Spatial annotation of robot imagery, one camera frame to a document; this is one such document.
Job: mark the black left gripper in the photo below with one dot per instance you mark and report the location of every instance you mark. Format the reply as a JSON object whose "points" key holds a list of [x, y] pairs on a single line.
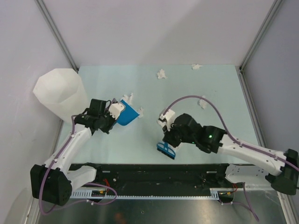
{"points": [[113, 121]]}

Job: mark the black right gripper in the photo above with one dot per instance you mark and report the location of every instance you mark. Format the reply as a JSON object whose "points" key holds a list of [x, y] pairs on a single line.
{"points": [[168, 136]]}

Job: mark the blue dustpan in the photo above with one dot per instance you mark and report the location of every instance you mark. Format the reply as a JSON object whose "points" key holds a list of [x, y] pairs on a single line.
{"points": [[128, 115]]}

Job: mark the blue hand brush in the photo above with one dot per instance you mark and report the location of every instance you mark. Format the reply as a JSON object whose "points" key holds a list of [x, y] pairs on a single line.
{"points": [[167, 149]]}

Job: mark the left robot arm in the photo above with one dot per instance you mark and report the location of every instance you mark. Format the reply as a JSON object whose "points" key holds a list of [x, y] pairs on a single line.
{"points": [[53, 182]]}

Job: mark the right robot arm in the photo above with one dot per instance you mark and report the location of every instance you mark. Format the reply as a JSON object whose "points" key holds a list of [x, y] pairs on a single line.
{"points": [[282, 167]]}

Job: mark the paper scrap left upper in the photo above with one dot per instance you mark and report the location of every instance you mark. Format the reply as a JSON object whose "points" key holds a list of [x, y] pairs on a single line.
{"points": [[128, 98]]}

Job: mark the paper scrap centre small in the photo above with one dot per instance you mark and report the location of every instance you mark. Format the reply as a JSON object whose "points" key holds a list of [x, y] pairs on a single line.
{"points": [[140, 112]]}

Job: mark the translucent white waste bin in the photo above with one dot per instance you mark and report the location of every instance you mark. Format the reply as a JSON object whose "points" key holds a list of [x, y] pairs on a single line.
{"points": [[62, 92]]}

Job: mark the paper scrap top centre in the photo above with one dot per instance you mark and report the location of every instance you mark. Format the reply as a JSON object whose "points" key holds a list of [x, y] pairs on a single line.
{"points": [[161, 74]]}

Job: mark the paper scrap top right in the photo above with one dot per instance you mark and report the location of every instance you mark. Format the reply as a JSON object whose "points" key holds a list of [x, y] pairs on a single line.
{"points": [[196, 66]]}

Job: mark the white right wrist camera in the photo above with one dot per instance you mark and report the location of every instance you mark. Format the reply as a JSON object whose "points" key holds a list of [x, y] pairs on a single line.
{"points": [[166, 118]]}

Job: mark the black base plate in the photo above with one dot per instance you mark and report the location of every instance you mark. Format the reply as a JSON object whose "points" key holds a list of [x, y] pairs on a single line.
{"points": [[164, 180]]}

